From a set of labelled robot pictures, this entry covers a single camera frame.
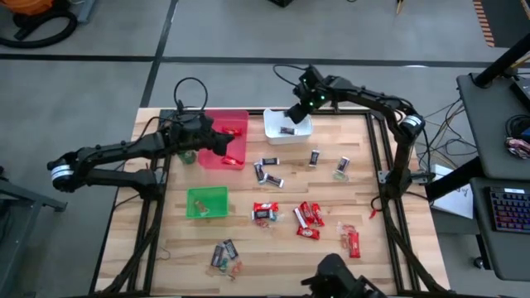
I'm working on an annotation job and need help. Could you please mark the black laptop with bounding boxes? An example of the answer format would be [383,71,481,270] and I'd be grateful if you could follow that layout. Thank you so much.
[508,75,530,112]

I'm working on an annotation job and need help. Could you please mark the orange shop vacuum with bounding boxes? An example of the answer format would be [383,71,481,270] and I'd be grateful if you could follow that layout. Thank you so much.
[0,0,55,17]
[0,10,79,50]

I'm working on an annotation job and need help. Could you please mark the black aluminium table frame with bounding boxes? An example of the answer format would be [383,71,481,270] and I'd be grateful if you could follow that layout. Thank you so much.
[95,99,451,298]

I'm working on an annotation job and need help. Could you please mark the pink-red translucent plastic basket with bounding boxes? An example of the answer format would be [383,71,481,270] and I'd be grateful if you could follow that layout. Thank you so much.
[197,108,250,171]

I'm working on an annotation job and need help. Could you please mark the black diagonal desk leg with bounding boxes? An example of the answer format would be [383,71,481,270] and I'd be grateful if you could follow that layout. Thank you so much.
[425,156,485,203]

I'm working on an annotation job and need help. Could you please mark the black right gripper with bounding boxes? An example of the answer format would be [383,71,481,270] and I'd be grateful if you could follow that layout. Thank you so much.
[286,68,328,125]

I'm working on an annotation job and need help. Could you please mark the red and white KitKat bar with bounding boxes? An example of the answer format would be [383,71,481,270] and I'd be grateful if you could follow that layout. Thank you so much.
[292,206,310,230]

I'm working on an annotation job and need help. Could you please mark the grey metal desk frame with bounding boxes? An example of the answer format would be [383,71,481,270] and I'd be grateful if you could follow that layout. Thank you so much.
[75,0,99,24]

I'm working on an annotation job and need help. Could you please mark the black stand pole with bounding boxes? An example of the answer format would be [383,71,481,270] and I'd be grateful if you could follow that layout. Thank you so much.
[473,32,530,89]

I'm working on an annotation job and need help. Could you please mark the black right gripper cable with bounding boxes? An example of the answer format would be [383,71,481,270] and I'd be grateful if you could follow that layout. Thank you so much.
[272,64,310,90]

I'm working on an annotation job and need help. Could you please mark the dark grey desk top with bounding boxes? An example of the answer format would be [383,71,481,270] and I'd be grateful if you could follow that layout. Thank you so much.
[455,72,530,181]
[470,176,530,283]

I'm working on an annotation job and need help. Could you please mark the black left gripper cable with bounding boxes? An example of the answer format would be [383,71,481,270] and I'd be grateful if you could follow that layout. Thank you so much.
[172,76,210,115]

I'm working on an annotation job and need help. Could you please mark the pink patterned cloth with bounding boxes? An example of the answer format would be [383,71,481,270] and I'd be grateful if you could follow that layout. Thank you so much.
[503,137,530,161]

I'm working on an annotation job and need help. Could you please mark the black headphones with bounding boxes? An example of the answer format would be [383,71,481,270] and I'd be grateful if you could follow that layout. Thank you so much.
[504,113,530,141]

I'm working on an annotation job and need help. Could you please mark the grey metal table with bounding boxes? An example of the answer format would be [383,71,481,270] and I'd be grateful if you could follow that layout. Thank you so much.
[0,165,70,298]

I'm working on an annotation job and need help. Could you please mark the black floor mat orange edge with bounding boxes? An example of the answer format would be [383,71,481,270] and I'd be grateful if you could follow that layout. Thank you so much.
[471,0,530,49]

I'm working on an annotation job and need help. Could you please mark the black floor cables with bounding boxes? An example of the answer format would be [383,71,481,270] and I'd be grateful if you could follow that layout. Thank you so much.
[417,97,479,166]

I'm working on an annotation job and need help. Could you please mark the white plastic basket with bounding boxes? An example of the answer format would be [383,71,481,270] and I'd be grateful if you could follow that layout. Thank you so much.
[263,108,315,146]

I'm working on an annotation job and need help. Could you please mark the green plastic mesh basket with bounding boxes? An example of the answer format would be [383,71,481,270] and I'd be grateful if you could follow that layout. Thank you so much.
[185,185,229,219]

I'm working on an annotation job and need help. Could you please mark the white paper sheet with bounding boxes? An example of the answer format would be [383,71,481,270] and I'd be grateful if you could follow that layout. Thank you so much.
[430,165,475,220]

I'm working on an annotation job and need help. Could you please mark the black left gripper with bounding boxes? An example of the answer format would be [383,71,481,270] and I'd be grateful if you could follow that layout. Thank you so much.
[169,112,236,156]

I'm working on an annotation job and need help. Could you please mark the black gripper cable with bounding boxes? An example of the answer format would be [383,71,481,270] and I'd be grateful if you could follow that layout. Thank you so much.
[272,64,310,90]
[172,76,210,115]

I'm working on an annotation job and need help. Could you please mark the black backlit keyboard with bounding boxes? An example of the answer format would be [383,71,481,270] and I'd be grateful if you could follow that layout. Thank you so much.
[488,185,530,234]

